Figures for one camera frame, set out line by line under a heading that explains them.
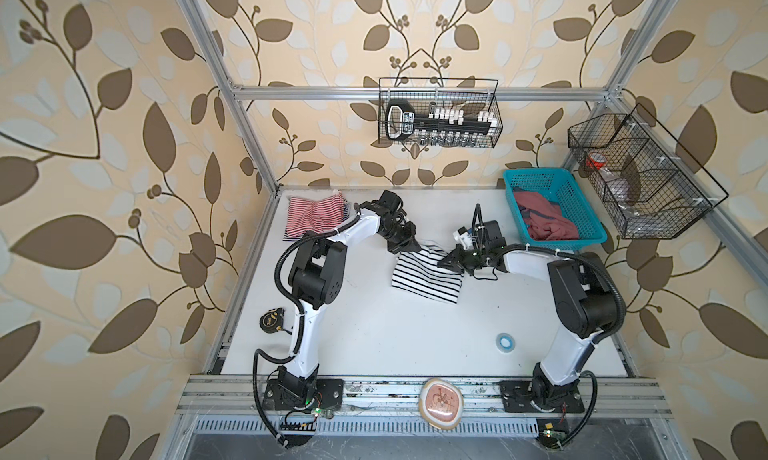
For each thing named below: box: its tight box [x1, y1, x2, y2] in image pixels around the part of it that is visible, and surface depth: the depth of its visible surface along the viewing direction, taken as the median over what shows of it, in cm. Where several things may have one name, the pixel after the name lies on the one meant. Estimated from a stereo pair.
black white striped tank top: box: [392, 244, 463, 304], surface depth 93 cm
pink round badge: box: [418, 378, 465, 430], surface depth 72 cm
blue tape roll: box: [495, 332, 515, 353], surface depth 84 cm
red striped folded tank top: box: [283, 192, 348, 241], surface depth 111 cm
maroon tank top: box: [514, 191, 579, 240], surface depth 108 cm
